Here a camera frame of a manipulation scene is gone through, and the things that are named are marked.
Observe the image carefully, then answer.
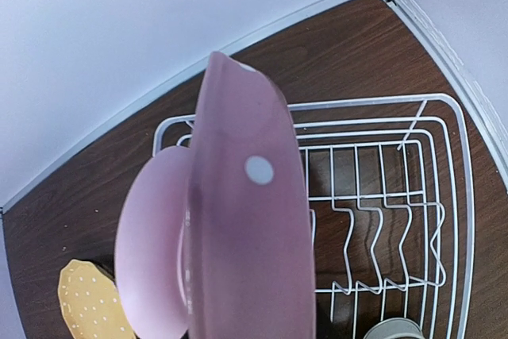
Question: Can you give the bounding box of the pink polka dot plate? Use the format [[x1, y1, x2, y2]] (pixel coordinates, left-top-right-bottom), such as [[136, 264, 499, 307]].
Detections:
[[184, 52, 316, 338]]

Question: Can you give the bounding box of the yellow polka dot plate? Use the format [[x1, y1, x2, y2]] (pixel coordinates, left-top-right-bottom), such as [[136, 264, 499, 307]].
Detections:
[[57, 259, 136, 339]]

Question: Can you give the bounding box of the black striped rim plate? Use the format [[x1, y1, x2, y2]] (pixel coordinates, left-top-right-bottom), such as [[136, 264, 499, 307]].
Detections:
[[91, 255, 115, 281]]

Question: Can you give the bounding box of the plain pink plate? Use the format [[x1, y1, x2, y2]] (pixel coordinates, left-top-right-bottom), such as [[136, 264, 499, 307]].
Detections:
[[114, 146, 191, 338]]

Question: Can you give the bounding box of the white brown small cup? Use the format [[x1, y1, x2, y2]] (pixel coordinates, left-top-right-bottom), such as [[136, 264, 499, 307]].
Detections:
[[364, 318, 425, 339]]

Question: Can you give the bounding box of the white wire dish rack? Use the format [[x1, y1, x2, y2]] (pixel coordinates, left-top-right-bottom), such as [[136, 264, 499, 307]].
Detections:
[[152, 92, 476, 339]]

